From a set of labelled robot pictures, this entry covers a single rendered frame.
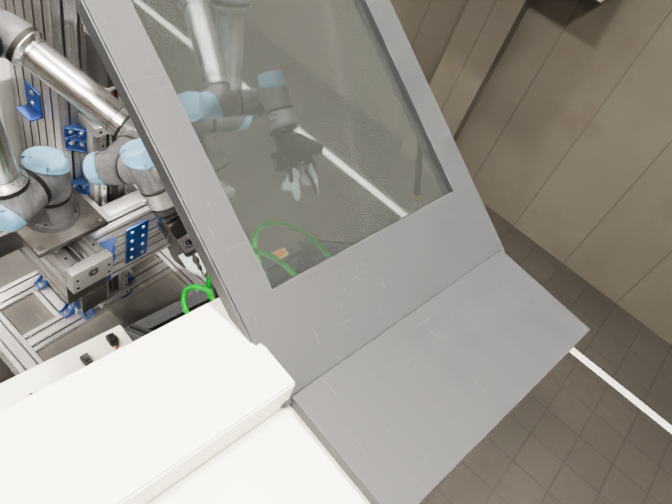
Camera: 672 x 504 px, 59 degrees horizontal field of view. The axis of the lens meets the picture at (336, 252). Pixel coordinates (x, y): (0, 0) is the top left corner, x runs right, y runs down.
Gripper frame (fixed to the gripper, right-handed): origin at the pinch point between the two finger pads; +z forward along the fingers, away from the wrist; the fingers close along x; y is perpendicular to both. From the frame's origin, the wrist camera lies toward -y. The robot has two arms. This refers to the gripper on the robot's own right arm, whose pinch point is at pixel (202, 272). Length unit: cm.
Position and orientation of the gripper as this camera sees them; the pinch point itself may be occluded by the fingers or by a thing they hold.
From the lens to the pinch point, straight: 148.2
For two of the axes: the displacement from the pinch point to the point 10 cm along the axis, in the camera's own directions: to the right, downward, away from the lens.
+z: 2.4, 7.5, 6.1
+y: -5.0, -4.4, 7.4
